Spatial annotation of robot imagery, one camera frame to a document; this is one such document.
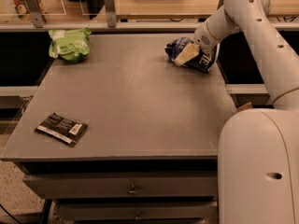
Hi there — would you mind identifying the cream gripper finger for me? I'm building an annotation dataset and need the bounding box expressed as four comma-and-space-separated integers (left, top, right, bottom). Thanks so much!
175, 43, 200, 66

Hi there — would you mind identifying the blue chip bag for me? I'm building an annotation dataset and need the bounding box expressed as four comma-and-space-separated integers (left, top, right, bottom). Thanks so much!
164, 36, 216, 74

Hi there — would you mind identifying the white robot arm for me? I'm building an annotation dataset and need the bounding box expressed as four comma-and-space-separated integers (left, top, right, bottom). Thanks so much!
193, 0, 299, 224

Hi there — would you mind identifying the green chip bag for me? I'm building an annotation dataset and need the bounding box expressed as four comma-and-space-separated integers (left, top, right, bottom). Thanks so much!
49, 28, 92, 63

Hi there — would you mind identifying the cardboard box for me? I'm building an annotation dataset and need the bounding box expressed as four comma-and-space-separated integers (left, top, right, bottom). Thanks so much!
237, 102, 253, 112

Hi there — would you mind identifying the black snack packet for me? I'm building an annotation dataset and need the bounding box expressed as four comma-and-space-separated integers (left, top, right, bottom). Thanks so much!
35, 113, 88, 147

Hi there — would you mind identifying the upper grey drawer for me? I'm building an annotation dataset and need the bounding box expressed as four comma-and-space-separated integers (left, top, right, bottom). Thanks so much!
23, 172, 218, 199

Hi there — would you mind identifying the grey drawer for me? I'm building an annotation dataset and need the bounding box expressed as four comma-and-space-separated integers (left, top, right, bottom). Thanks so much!
56, 202, 218, 221
23, 172, 218, 199

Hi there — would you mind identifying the lower grey drawer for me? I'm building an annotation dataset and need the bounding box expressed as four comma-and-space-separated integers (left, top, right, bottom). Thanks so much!
56, 202, 218, 221

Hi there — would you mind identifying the orange snack package behind glass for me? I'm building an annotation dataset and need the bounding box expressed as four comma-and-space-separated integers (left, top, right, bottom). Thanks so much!
11, 0, 48, 21

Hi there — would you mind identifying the middle metal bracket post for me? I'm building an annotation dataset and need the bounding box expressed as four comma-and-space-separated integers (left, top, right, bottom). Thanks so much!
104, 0, 117, 28

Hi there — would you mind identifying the left metal bracket post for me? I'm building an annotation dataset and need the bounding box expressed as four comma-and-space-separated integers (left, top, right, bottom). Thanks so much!
25, 0, 46, 28

